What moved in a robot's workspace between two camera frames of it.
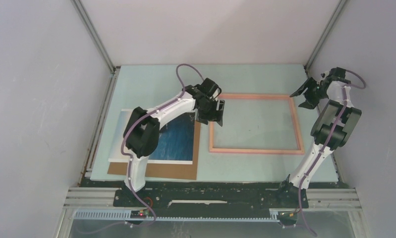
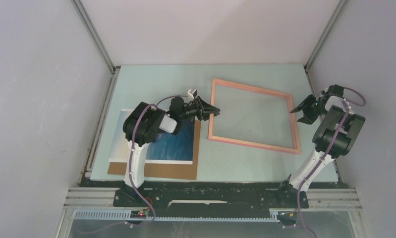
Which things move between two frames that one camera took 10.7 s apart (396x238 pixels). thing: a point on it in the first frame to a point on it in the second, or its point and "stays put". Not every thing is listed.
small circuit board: [136, 214] stays put
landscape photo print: [175, 144] stays put
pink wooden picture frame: [218, 117] to [283, 94]
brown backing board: [161, 169] stays put
